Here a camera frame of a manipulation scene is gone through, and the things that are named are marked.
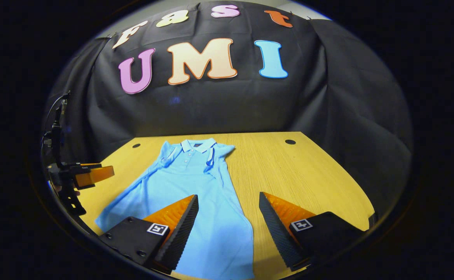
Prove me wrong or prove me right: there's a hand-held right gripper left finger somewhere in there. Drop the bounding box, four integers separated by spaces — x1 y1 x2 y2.
99 194 199 275

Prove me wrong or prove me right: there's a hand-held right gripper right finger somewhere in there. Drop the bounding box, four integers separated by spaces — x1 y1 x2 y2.
259 191 367 272

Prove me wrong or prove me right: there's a light blue polo T-shirt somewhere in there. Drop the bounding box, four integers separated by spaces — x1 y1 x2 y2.
95 138 255 280

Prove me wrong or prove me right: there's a black backdrop cloth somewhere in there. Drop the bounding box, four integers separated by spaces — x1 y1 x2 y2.
42 1 413 218

